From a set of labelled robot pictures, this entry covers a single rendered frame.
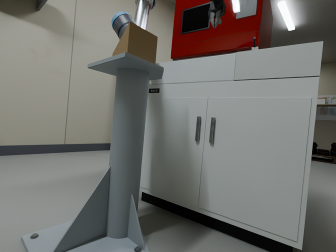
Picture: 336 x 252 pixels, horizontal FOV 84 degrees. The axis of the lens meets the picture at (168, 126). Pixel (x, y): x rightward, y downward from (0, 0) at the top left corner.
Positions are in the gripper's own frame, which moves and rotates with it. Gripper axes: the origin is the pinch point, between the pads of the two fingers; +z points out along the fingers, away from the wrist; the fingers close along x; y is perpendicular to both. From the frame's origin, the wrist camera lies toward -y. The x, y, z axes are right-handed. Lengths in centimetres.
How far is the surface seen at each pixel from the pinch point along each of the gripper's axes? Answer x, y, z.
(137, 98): 18, -39, 49
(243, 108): -21, -4, 48
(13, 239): 54, -70, 116
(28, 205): 85, -54, 116
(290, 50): -38.7, -3.9, 21.5
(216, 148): -9, -4, 70
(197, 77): 5.6, -4.0, 30.9
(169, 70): 26.1, -4.0, 25.2
